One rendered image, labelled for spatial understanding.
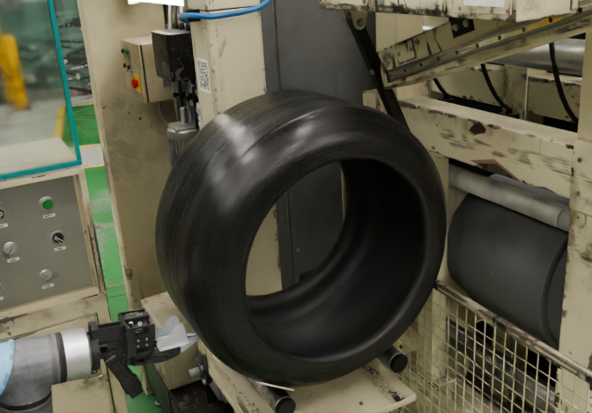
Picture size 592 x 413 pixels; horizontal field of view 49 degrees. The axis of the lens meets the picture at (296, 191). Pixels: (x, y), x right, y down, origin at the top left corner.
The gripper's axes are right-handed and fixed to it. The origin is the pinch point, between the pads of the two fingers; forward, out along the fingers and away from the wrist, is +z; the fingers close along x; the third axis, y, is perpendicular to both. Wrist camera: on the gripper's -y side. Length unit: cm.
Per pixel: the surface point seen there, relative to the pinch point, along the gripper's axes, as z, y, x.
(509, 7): 37, 67, -35
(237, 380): 13.1, -16.6, 7.0
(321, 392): 31.3, -20.3, 0.4
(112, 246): 51, -99, 306
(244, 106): 13.2, 45.1, 8.1
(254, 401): 13.4, -16.6, -1.5
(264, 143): 9.7, 41.5, -9.1
